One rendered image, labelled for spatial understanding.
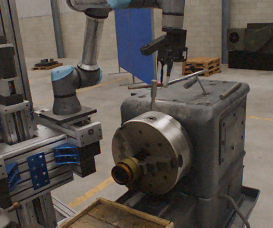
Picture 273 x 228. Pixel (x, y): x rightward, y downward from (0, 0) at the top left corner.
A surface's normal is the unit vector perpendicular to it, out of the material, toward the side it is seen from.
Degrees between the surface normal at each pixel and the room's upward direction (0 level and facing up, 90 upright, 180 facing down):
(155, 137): 90
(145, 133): 90
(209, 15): 90
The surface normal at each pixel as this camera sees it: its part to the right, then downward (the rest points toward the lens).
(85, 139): 0.75, 0.18
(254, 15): -0.54, 0.29
